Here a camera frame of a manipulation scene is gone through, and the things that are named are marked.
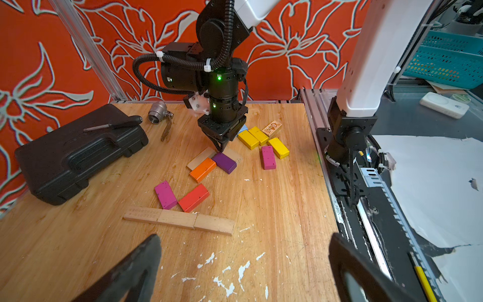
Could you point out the yellow block front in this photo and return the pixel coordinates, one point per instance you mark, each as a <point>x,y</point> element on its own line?
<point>281,151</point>

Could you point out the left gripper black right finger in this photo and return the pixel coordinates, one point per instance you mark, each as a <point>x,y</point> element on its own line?
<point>357,278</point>

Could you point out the white device on table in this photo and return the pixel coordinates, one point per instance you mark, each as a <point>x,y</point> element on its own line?
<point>444,105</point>

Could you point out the small silver metal fitting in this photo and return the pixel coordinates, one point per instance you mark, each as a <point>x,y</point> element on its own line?
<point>158,113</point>

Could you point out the red building block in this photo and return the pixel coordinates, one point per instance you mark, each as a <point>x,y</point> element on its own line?
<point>194,198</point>

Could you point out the yellow block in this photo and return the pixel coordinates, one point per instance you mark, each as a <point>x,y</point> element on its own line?
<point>281,151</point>
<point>259,135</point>
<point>248,140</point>

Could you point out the yellow block upper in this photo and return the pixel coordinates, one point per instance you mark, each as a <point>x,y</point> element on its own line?
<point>248,140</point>

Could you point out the magenta block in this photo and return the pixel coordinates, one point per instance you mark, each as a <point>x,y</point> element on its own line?
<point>165,196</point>
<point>268,158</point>

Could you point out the yellow block middle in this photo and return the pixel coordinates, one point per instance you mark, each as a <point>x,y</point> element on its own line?
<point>259,135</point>

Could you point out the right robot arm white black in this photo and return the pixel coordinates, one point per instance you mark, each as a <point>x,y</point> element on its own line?
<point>361,40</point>

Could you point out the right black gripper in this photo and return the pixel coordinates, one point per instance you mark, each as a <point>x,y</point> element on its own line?
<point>222,134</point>

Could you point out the teal plastic crate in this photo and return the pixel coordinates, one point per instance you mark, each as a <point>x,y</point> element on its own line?
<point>448,58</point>

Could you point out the black plastic tool case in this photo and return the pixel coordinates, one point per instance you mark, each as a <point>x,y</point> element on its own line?
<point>58,165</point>

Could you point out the orange building block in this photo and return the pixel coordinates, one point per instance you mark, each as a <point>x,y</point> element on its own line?
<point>203,169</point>

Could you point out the purple building block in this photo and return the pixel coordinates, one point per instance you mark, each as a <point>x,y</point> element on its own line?
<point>224,162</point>

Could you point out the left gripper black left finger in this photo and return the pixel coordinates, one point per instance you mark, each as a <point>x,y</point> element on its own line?
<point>132,279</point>

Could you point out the yellow pencil on rail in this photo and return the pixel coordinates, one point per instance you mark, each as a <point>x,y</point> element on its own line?
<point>430,295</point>

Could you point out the printed natural wood block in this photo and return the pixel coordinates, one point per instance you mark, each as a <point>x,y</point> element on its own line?
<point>272,128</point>

